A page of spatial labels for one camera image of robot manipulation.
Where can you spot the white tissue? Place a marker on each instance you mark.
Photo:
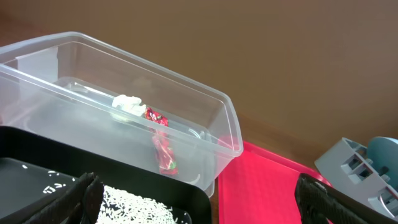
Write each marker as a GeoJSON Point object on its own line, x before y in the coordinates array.
{"type": "Point", "coordinates": [130, 104]}

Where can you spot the grey dishwasher rack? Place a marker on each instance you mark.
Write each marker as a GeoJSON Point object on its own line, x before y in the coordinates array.
{"type": "Point", "coordinates": [348, 169]}

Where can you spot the clear plastic bin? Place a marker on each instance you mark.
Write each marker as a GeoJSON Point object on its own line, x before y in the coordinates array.
{"type": "Point", "coordinates": [62, 86]}

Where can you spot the rice and food scraps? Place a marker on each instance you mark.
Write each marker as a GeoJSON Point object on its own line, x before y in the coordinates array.
{"type": "Point", "coordinates": [120, 206]}

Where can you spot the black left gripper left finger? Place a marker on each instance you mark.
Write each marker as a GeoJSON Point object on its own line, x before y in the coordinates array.
{"type": "Point", "coordinates": [79, 204]}

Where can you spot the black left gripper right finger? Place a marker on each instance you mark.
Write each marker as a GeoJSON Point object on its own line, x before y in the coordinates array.
{"type": "Point", "coordinates": [319, 203]}

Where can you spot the red snack wrapper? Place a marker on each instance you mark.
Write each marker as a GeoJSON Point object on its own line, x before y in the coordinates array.
{"type": "Point", "coordinates": [164, 153]}

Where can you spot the black waste tray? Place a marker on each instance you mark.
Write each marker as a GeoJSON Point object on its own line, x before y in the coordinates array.
{"type": "Point", "coordinates": [35, 170]}

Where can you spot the red serving tray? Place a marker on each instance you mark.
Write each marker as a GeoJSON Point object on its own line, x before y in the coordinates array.
{"type": "Point", "coordinates": [258, 188]}

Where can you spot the light blue plate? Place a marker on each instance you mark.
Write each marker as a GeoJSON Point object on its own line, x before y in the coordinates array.
{"type": "Point", "coordinates": [383, 152]}

